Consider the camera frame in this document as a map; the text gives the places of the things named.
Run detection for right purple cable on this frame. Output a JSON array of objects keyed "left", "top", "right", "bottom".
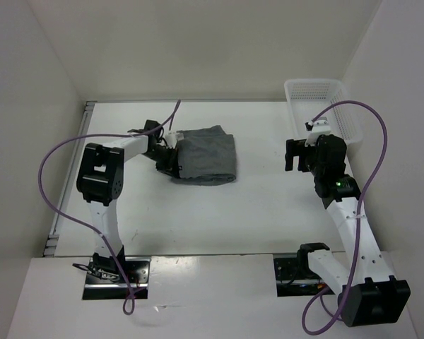
[{"left": 301, "top": 100, "right": 389, "bottom": 335}]

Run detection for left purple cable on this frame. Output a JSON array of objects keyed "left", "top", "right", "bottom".
[{"left": 37, "top": 100, "right": 182, "bottom": 315}]

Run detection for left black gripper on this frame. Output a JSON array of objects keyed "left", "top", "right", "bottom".
[{"left": 142, "top": 145, "right": 181, "bottom": 180}]

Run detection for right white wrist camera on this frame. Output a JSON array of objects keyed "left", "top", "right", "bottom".
[{"left": 305, "top": 117, "right": 331, "bottom": 147}]

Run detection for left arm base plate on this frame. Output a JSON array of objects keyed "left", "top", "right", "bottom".
[{"left": 79, "top": 257, "right": 151, "bottom": 300}]

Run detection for purple cable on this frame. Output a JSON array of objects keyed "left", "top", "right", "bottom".
[
  {"left": 301, "top": 100, "right": 389, "bottom": 335},
  {"left": 37, "top": 100, "right": 182, "bottom": 315}
]

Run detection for aluminium table edge rail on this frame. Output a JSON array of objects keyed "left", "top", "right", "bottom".
[{"left": 42, "top": 101, "right": 96, "bottom": 258}]

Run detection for white plastic basket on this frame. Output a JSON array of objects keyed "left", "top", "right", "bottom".
[{"left": 283, "top": 78, "right": 364, "bottom": 145}]

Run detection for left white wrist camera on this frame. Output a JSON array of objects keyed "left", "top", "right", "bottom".
[{"left": 164, "top": 131, "right": 184, "bottom": 148}]

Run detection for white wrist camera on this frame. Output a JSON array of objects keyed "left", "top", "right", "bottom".
[
  {"left": 305, "top": 117, "right": 331, "bottom": 147},
  {"left": 164, "top": 131, "right": 184, "bottom": 148}
]

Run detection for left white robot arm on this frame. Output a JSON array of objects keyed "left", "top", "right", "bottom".
[{"left": 76, "top": 120, "right": 179, "bottom": 283}]

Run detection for grey shorts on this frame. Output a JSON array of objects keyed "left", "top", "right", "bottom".
[{"left": 173, "top": 125, "right": 237, "bottom": 186}]

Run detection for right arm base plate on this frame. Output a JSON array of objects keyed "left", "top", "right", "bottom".
[{"left": 273, "top": 254, "right": 326, "bottom": 297}]

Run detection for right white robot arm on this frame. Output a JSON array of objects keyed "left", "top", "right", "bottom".
[{"left": 285, "top": 135, "right": 411, "bottom": 327}]

